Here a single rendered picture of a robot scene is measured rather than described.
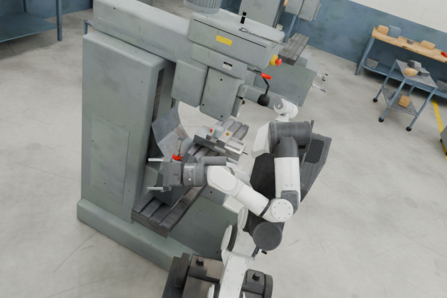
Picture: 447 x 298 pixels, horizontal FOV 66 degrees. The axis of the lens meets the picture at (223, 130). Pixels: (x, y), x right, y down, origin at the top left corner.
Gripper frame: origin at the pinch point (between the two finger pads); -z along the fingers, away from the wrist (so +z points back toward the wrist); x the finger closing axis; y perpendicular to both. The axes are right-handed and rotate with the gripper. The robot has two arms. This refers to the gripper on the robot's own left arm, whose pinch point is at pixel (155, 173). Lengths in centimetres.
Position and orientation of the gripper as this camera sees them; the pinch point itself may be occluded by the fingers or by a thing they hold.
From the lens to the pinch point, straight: 133.3
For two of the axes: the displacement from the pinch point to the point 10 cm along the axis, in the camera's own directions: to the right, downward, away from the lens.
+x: 0.2, -9.9, 1.4
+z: 10.0, 0.1, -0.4
